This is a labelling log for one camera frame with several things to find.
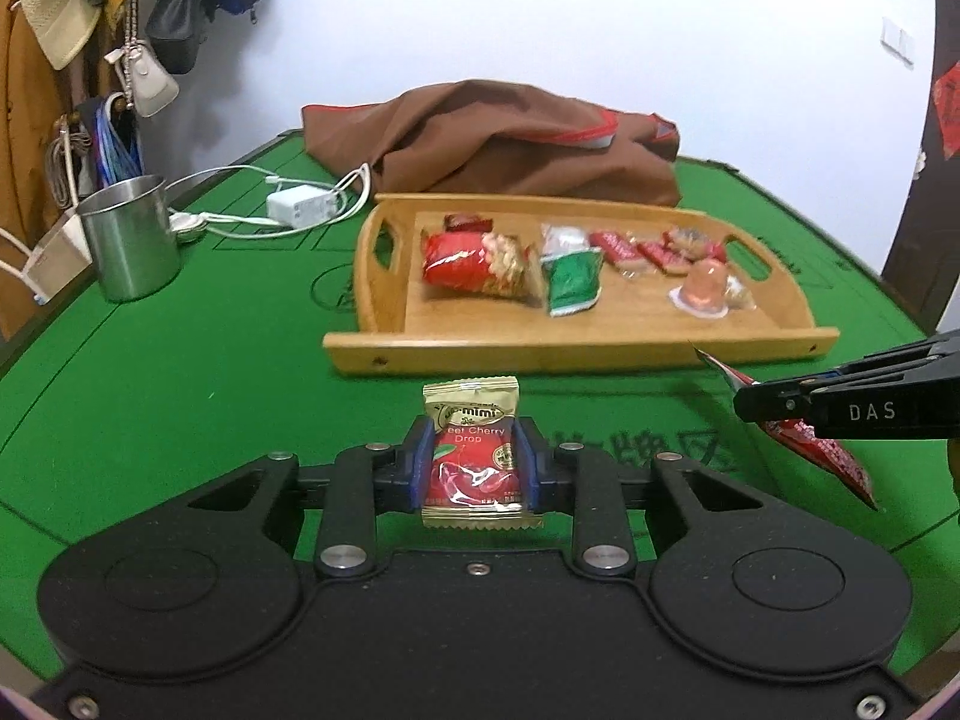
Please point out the white wall switch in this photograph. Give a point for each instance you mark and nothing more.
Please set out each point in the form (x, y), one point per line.
(898, 41)

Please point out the pink jelly cup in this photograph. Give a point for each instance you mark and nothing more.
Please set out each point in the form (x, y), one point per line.
(701, 289)

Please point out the metal cup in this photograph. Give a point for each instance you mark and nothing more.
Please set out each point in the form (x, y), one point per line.
(131, 247)

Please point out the red gold candy packet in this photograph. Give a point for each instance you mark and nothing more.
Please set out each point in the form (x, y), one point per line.
(472, 457)

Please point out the green snack packet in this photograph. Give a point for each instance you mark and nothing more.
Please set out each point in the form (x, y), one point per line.
(574, 281)

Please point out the gold spotted white packet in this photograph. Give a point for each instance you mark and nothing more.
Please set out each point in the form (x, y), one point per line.
(741, 292)

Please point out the black handbag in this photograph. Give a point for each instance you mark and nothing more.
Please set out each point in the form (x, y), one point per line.
(176, 30)

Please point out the white plug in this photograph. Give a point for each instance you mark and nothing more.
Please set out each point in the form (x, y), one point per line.
(187, 223)

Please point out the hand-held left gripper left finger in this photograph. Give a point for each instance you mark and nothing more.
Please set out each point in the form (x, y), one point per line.
(418, 465)

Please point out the dark wooden door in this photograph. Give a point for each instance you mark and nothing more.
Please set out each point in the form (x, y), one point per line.
(922, 240)

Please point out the brown white snack packet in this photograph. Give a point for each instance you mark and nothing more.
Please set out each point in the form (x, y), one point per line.
(564, 238)

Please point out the white paper bag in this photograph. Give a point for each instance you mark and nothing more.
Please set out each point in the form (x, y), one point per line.
(60, 259)

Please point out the red biscuit packet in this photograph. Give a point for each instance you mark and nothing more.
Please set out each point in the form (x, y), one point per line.
(615, 249)
(664, 256)

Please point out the brown cloth bag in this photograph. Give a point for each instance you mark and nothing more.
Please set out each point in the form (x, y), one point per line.
(487, 142)

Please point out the beige hat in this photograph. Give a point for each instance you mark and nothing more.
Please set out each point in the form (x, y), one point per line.
(60, 7)

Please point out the dark red candy packet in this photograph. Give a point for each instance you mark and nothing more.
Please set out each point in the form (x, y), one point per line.
(469, 223)

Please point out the small white handbag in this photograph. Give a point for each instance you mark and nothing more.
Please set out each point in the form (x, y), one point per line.
(150, 82)

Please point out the mixed colour candy packet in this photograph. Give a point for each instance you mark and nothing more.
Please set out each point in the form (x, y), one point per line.
(697, 241)

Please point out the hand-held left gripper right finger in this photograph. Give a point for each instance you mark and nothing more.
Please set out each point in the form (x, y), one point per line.
(529, 465)

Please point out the red paper decoration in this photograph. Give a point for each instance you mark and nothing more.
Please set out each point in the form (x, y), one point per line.
(946, 112)

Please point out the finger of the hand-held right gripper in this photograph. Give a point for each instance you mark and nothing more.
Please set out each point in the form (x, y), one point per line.
(915, 360)
(772, 399)

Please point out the red gold nut packet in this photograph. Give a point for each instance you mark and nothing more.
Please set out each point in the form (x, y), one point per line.
(465, 262)

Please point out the wooden tray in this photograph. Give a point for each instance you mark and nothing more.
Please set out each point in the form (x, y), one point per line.
(480, 322)

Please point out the long red stick packet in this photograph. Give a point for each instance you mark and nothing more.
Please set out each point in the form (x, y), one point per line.
(832, 457)

